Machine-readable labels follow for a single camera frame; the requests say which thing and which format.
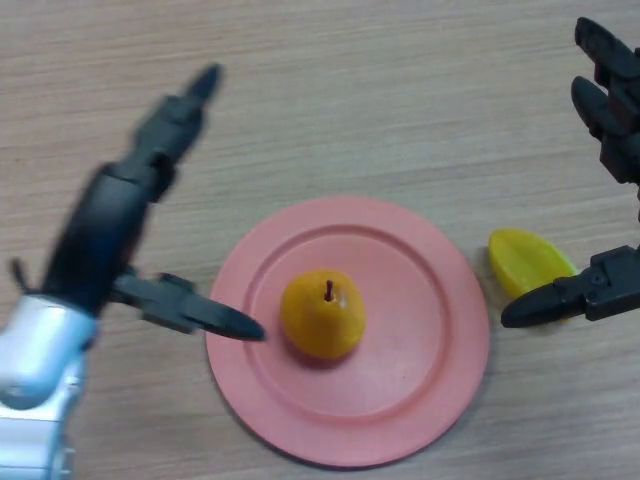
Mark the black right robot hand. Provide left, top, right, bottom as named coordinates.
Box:
left=500, top=17, right=640, bottom=330

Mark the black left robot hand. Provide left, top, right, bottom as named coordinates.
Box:
left=39, top=62, right=266, bottom=342

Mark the yellow pear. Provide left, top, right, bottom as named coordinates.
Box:
left=279, top=268, right=367, bottom=360

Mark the pink round plate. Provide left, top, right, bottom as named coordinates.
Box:
left=205, top=195, right=490, bottom=469

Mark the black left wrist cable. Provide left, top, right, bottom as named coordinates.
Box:
left=9, top=257, right=44, bottom=296

